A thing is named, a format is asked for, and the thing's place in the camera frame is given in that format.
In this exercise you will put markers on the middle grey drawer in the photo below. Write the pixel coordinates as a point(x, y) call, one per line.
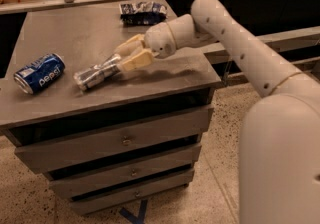
point(125, 172)

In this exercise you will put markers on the bottom grey drawer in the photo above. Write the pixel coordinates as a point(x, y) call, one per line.
point(133, 192)

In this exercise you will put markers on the grey drawer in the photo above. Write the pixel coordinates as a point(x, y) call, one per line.
point(57, 154)
point(133, 192)
point(125, 172)

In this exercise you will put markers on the top grey drawer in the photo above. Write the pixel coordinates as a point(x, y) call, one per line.
point(57, 154)

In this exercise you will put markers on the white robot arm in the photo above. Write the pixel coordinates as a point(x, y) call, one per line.
point(279, 150)

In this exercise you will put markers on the silver redbull can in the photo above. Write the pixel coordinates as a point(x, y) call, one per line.
point(96, 74)

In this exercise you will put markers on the blue chip bag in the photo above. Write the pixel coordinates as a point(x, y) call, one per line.
point(142, 13)

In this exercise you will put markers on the grey drawer cabinet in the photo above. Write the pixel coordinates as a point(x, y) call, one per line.
point(82, 37)

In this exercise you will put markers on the blue pepsi can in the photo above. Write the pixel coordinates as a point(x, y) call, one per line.
point(40, 73)

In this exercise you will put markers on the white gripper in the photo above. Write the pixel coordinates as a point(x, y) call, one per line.
point(159, 40)

